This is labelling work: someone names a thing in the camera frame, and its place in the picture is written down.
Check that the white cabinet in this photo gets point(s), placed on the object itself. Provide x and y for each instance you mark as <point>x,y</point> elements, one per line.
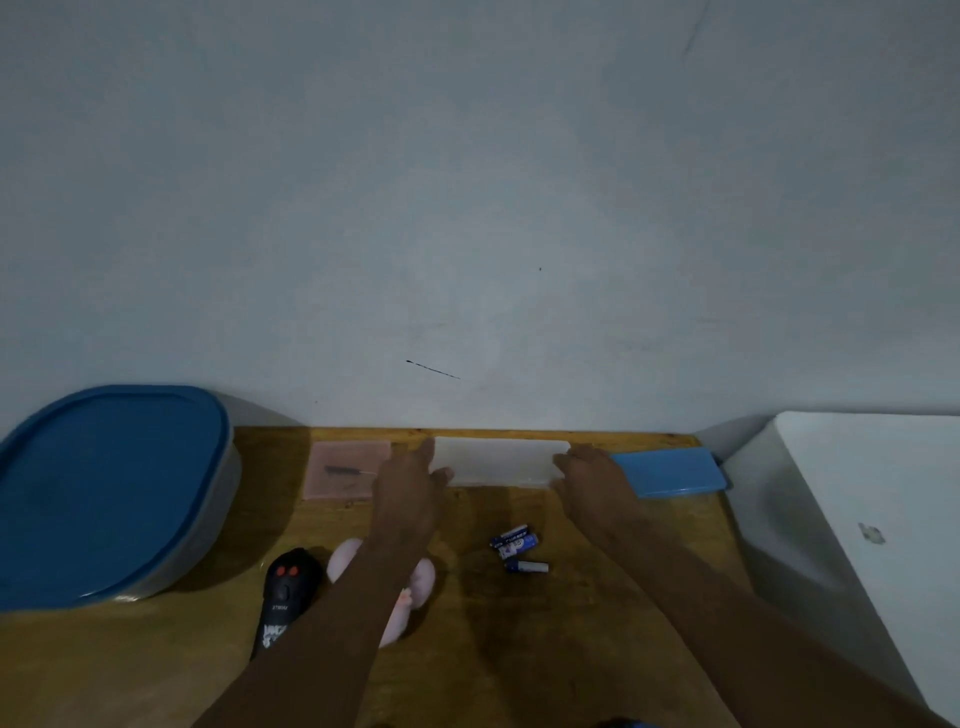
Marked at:
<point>862,480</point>

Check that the black remote control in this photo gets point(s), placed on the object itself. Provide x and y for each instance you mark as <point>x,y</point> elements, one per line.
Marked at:
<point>289,585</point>

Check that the blue white battery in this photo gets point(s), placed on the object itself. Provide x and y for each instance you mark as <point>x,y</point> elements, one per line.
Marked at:
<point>529,568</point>

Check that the blue plastic case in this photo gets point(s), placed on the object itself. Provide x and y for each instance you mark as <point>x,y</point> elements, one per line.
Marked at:
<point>675,472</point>

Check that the blue battery pair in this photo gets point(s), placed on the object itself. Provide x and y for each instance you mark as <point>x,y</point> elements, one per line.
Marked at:
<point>516,538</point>

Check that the person's right forearm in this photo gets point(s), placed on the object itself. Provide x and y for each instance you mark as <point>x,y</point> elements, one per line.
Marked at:
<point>735,637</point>

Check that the pink transparent case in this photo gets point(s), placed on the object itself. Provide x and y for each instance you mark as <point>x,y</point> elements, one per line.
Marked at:
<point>345,487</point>

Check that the clear plastic case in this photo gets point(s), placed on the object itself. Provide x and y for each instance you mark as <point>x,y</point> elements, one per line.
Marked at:
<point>502,461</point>

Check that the blue container lid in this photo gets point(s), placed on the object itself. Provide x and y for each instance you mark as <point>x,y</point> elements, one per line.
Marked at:
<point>105,495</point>

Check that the person's right hand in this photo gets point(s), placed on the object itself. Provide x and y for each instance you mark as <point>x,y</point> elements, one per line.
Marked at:
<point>596,491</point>

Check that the person's left forearm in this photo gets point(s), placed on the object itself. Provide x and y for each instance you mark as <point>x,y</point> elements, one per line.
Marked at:
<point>330,645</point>

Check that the pink flower plush toy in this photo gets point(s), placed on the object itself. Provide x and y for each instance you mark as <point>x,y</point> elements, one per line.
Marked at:
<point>341,559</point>

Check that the person's left hand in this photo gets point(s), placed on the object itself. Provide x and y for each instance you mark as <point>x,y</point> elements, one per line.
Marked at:
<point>409,499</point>

